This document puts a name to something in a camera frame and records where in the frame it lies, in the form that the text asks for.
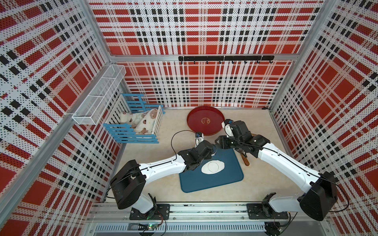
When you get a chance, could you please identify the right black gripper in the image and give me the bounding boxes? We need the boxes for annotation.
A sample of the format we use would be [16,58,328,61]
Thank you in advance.
[215,135,243,149]

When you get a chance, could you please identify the white dough piece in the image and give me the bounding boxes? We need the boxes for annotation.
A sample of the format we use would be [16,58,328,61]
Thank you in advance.
[201,160,225,175]

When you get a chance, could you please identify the teal plastic tray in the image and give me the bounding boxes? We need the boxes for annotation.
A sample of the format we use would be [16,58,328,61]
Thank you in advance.
[179,149,244,193]

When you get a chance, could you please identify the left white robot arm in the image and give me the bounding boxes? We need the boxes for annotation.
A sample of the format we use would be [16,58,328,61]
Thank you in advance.
[110,141,215,219]

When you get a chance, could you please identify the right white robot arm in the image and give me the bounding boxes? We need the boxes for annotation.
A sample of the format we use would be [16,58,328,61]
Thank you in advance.
[216,119,338,221]

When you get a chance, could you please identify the round red tray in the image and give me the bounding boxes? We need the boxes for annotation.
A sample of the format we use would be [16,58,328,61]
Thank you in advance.
[187,106,225,136]

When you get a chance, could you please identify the baby doll in crib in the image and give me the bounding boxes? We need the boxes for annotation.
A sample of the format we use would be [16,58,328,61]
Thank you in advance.
[120,109,158,135]

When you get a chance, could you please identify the blue white toy crib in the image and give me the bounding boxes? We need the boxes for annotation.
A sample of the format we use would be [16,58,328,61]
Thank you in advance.
[103,93,165,144]

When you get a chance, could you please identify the green circuit board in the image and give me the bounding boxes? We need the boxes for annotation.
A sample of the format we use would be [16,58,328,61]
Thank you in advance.
[138,223,159,231]

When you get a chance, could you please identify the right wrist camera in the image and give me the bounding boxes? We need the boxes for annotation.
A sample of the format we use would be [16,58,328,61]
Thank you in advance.
[222,119,234,137]

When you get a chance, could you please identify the black wall hook rail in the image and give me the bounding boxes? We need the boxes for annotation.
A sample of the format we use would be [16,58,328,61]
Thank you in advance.
[178,56,275,62]

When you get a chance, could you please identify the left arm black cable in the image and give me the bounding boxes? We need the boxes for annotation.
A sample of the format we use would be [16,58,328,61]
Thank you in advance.
[104,130,197,200]

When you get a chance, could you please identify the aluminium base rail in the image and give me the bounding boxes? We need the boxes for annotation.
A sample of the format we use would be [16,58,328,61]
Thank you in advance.
[83,202,336,236]

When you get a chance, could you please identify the white wire mesh basket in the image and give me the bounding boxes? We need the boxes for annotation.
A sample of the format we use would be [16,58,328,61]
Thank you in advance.
[72,65,126,125]

